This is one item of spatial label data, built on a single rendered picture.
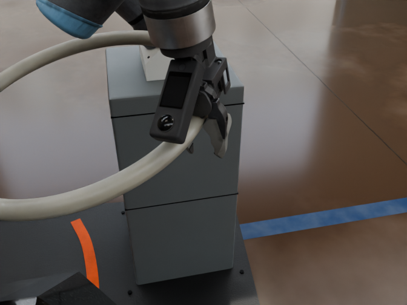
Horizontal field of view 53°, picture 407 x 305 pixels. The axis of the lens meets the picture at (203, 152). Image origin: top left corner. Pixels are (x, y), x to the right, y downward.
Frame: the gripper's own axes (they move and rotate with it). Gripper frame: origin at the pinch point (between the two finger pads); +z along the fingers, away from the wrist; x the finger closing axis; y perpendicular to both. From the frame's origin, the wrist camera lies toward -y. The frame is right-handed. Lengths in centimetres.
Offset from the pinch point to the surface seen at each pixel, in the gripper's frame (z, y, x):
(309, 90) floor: 140, 209, 27
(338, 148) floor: 130, 142, -5
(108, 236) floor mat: 98, 32, 79
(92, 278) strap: 95, 10, 72
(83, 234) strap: 96, 28, 89
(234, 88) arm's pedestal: 24, 50, 15
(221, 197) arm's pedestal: 65, 41, 22
